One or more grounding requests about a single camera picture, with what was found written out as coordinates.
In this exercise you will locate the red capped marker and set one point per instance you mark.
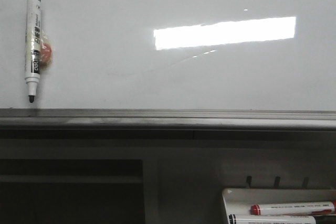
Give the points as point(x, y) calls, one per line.
point(294, 208)

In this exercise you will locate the black capped marker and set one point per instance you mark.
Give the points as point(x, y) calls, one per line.
point(247, 219)

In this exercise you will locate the orange round magnet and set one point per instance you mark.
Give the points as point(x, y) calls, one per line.
point(46, 54)

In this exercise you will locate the grey whiteboard ledge rail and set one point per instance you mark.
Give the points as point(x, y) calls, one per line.
point(166, 120)

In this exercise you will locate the white marker tray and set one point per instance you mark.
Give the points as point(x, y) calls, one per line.
point(239, 200)

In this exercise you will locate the black white whiteboard marker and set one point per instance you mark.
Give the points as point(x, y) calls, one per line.
point(33, 46)

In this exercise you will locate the white whiteboard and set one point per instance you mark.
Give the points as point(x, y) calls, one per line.
point(174, 54)

